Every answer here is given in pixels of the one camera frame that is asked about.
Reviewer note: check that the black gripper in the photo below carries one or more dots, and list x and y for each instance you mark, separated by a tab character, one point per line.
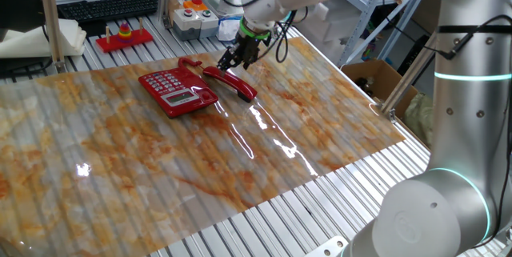
250	48

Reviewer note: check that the red telephone handset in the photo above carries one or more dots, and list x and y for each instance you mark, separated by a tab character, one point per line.
236	85

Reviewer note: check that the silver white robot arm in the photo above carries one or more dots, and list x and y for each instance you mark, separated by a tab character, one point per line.
440	209

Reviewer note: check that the red telephone base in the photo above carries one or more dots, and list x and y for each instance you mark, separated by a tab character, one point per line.
176	89

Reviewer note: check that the white blue plastic bag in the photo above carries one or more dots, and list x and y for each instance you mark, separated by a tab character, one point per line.
227	30

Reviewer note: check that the grey push button box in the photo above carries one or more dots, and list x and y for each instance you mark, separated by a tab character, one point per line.
192	25

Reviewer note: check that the orange emergency stop button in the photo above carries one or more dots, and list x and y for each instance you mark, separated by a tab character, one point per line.
196	5

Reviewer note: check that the white foam blocks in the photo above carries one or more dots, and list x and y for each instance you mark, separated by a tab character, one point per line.
332	29

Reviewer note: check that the red hanoi tower toy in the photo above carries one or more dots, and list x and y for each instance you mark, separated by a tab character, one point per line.
124	41

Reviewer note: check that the orange marble patterned mat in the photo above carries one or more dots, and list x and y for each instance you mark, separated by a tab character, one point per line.
160	169

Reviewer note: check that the grey metal shelf rack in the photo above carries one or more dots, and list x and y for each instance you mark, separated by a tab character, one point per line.
366	13

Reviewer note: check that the black computer keyboard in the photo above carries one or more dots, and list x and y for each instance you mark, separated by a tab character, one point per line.
108	6

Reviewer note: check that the brown cardboard box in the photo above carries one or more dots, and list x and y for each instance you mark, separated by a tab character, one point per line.
384	73

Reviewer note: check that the olive green bag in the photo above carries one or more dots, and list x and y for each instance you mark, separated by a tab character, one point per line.
420	121

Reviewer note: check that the brown wooden board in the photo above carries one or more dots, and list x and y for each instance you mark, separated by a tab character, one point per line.
426	9

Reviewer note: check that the white foam sheet stack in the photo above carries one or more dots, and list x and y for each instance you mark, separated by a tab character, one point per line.
32	42

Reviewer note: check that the black monitor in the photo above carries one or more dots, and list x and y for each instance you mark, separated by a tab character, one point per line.
20	1

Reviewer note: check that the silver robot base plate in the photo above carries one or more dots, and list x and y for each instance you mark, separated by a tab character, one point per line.
328	247

